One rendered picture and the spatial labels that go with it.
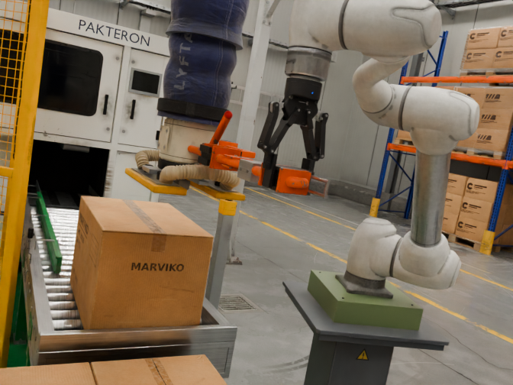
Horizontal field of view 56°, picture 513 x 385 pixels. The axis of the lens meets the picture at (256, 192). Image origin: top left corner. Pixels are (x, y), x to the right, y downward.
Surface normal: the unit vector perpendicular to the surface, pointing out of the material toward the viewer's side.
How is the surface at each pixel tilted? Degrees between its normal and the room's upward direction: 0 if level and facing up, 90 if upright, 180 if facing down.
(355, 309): 90
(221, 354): 90
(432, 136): 130
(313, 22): 95
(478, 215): 92
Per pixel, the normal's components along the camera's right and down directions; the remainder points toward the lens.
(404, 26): -0.32, 0.32
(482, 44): -0.85, -0.11
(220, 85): 0.73, 0.04
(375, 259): -0.46, 0.07
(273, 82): 0.50, 0.19
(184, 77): -0.12, -0.18
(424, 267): -0.44, 0.52
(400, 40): -0.30, 0.73
